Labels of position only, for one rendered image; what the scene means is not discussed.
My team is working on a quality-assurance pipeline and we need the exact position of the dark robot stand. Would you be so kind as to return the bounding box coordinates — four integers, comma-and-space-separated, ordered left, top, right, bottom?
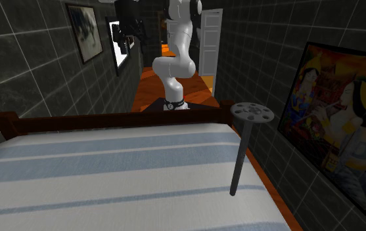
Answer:
143, 96, 223, 112

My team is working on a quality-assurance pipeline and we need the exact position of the white panelled door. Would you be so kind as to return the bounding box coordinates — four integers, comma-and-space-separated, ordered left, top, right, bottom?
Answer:
198, 8, 224, 78

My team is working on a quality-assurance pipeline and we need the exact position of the bed with blue striped cover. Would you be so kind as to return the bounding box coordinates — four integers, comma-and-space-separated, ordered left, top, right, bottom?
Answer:
0, 100, 304, 231

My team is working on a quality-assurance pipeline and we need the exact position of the colourful painting of two figures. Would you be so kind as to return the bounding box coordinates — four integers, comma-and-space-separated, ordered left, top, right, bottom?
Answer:
277, 41, 366, 217

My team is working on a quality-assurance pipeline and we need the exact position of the bright window with dark frame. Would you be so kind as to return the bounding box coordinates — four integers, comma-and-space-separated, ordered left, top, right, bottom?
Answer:
104, 16, 131, 77

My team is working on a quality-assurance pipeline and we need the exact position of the grey perforated disc on rod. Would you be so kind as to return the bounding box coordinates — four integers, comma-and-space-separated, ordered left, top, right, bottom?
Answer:
229, 102, 275, 197

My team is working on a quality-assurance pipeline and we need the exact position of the grey framed wall picture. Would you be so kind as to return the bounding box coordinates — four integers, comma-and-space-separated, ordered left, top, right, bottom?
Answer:
64, 3, 104, 66

